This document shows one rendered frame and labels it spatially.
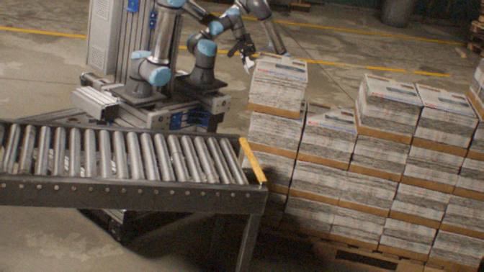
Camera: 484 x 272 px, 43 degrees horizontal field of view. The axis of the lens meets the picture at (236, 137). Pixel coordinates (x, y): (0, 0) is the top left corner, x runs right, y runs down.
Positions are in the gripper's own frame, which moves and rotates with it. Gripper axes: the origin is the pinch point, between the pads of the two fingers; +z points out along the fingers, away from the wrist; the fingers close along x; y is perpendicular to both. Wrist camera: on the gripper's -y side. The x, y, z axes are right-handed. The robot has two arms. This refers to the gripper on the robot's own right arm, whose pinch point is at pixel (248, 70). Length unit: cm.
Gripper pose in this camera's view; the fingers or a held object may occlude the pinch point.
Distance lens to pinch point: 348.1
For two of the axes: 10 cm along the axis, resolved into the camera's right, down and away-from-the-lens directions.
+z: 3.3, 8.8, 3.3
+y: 9.3, -2.6, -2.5
